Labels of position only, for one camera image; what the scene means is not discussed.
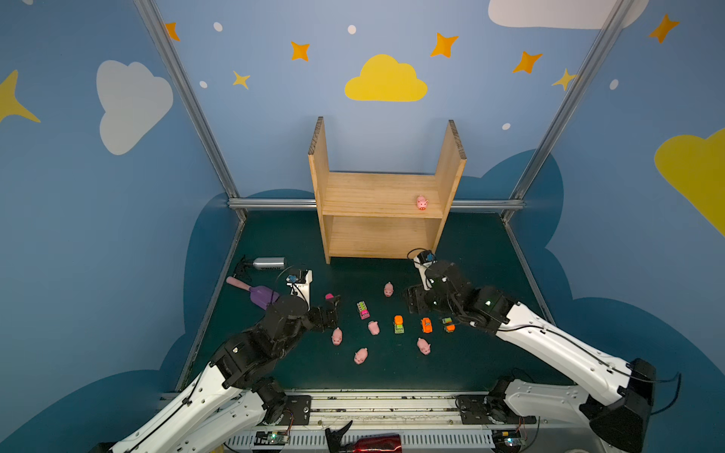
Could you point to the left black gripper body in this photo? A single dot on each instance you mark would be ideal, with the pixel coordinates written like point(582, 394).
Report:
point(325, 316)

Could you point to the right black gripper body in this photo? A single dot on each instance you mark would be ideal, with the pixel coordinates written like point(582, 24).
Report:
point(418, 297)

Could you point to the pink toy pig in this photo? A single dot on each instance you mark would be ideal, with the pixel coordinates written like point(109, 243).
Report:
point(361, 356)
point(388, 289)
point(423, 346)
point(373, 327)
point(422, 203)
point(337, 336)

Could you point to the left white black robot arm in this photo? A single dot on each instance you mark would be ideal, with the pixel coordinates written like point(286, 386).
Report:
point(235, 389)

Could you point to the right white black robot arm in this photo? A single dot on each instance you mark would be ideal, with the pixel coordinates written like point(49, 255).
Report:
point(611, 396)

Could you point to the wooden two-tier shelf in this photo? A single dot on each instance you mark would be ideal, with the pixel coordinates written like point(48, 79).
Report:
point(374, 215)

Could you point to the purple pink toy shovel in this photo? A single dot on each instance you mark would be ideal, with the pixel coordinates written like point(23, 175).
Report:
point(260, 296)

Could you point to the green orange toy truck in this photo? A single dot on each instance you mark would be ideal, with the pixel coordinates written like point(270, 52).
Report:
point(449, 324)

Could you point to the silver spray bottle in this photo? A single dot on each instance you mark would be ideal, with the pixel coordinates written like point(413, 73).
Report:
point(262, 263)

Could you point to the orange green toy car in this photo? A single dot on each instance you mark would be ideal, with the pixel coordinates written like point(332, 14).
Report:
point(398, 325)

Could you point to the pink striped toy truck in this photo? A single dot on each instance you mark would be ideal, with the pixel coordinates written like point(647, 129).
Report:
point(363, 310)

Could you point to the left green circuit board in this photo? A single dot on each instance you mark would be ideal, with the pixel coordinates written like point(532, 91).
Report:
point(276, 439)

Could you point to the green circuit board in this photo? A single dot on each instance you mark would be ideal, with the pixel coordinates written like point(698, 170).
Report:
point(276, 439)
point(506, 441)

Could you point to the red black clamp tool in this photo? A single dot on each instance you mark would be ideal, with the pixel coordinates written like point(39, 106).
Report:
point(384, 443)

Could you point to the right green circuit board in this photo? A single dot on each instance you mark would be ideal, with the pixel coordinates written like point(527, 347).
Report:
point(506, 441)

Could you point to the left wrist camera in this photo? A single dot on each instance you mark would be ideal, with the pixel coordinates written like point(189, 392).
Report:
point(299, 281)

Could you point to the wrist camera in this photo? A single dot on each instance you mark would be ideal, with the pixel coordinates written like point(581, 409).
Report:
point(422, 262)
point(299, 281)

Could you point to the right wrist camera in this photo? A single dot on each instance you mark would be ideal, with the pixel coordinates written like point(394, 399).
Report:
point(422, 262)

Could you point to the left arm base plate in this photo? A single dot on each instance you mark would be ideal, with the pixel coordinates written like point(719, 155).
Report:
point(296, 411)

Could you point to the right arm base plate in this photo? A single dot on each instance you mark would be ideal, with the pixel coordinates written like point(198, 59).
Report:
point(480, 409)

